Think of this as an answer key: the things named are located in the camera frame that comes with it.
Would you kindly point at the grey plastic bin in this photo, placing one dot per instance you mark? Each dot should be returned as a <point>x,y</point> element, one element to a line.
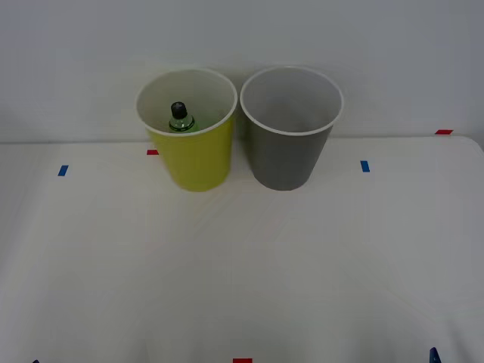
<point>283,159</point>

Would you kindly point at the yellow-green plastic bin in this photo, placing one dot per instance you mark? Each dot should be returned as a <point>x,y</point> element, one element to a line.
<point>196,159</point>

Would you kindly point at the green plastic bottle black cap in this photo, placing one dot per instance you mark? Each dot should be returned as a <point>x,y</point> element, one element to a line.
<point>182,121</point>

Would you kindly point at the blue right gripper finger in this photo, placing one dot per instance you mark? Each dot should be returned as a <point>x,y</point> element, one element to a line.
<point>435,356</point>

